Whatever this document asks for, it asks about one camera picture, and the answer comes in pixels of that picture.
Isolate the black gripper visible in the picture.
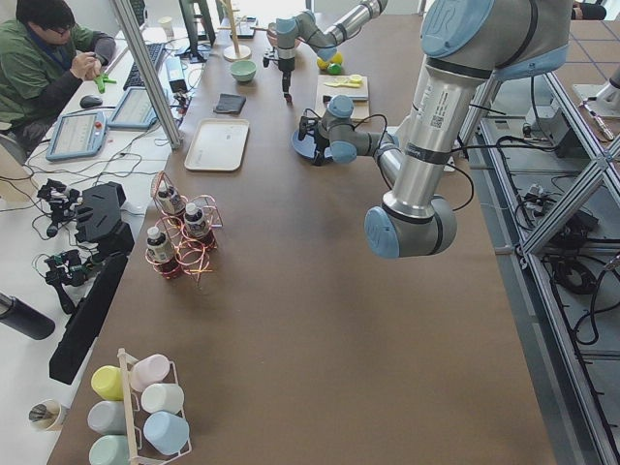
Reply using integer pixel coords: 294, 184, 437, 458
309, 126, 330, 156
277, 56, 296, 103

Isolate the blue round plate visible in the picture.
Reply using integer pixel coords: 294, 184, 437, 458
291, 130, 332, 166

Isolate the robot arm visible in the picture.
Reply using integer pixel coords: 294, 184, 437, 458
308, 1, 573, 259
275, 0, 388, 105

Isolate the yellow lemon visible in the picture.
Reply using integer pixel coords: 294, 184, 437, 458
316, 58, 330, 71
329, 51, 344, 65

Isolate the mint green bowl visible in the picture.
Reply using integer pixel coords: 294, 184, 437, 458
230, 59, 257, 83

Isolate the green lime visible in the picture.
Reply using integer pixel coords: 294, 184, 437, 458
326, 63, 342, 76

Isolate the wooden cup tree stand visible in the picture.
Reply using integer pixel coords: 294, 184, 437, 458
219, 0, 252, 62

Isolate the grey folded cloth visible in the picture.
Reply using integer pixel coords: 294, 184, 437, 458
213, 93, 246, 114

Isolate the wooden cutting board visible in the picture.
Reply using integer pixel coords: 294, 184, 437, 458
314, 75, 370, 122

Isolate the cream rectangular tray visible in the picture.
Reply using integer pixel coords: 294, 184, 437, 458
184, 118, 250, 172

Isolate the white paper cup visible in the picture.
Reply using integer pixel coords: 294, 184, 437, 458
158, 16, 174, 41

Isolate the dark drink bottle middle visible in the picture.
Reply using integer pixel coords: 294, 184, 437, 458
184, 202, 215, 248

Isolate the dark drink bottle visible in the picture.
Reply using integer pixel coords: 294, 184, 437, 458
146, 226, 179, 278
156, 183, 185, 217
184, 202, 215, 248

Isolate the black keyboard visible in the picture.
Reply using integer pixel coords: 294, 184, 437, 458
122, 42, 168, 92

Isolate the teach pendant far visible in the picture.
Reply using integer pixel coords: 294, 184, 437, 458
108, 86, 157, 131

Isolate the teach pendant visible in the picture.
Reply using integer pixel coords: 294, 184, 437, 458
108, 86, 157, 131
46, 111, 107, 162

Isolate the dark drink bottle back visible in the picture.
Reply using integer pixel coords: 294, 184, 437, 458
156, 183, 185, 217

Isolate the dark drink bottle front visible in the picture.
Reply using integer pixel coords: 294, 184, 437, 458
146, 226, 179, 278

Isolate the black computer mouse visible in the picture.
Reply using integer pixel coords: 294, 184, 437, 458
79, 95, 103, 109

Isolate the teach pendant near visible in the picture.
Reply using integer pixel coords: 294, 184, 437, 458
46, 111, 107, 162

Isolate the person in green jacket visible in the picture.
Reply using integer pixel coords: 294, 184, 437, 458
1, 1, 116, 152

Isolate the pink cup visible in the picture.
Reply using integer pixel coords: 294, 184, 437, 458
130, 354, 171, 392

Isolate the white cup rack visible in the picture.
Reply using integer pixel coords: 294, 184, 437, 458
117, 348, 193, 465

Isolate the yellow cup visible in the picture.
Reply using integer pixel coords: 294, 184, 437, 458
91, 365, 123, 401

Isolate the black monitor bar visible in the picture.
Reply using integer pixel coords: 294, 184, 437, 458
48, 253, 128, 385

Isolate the blue cup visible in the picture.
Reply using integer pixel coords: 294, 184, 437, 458
142, 411, 190, 455

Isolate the grey cup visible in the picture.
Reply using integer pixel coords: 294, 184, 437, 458
87, 400, 126, 435

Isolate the black flask bottle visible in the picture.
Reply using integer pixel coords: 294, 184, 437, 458
1, 294, 55, 340

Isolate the mint cup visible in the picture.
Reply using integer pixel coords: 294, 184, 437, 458
88, 435, 129, 465

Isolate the paper cup with utensils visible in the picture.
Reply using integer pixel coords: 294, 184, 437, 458
28, 399, 69, 431

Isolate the aluminium frame post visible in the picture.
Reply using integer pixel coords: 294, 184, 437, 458
110, 0, 182, 149

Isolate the copper wire bottle rack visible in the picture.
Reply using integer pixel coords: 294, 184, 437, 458
144, 171, 223, 282

